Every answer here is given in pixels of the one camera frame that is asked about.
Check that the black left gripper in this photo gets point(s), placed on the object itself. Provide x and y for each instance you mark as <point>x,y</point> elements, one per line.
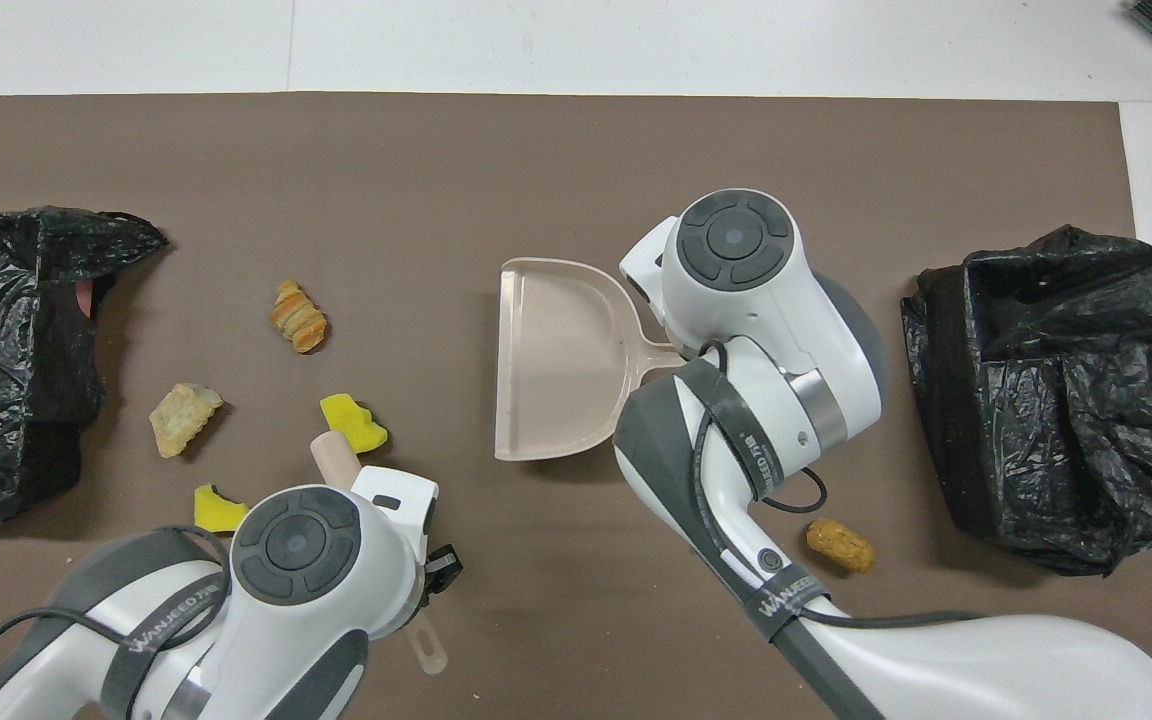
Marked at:
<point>443,565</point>

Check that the yellow sponge piece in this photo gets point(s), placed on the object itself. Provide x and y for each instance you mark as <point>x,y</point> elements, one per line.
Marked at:
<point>361,422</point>
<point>214,508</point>

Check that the beige plastic dustpan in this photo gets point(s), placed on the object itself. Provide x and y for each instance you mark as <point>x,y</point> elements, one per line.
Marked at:
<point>556,360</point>

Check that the orange striped pastry piece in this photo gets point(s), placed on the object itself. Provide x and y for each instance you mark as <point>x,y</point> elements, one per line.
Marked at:
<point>298,318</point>

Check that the pale ridged pastry piece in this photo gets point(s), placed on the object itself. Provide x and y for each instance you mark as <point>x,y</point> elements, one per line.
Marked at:
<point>179,420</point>

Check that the golden fried nugget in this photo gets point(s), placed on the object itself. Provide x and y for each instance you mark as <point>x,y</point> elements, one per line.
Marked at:
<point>840,545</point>

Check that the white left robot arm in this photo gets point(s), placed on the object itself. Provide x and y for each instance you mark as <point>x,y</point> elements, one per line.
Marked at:
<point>296,545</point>

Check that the brown table mat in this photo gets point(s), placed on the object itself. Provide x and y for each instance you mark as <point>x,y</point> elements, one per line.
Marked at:
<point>436,160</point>

